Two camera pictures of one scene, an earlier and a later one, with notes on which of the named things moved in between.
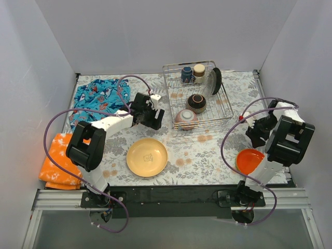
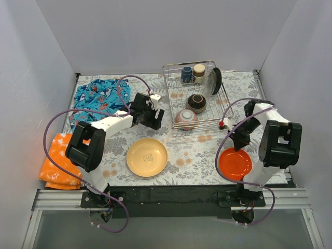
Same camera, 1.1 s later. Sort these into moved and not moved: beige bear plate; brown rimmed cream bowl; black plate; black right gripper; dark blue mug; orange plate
Moved: black right gripper; orange plate
Not moved: brown rimmed cream bowl; beige bear plate; dark blue mug; black plate
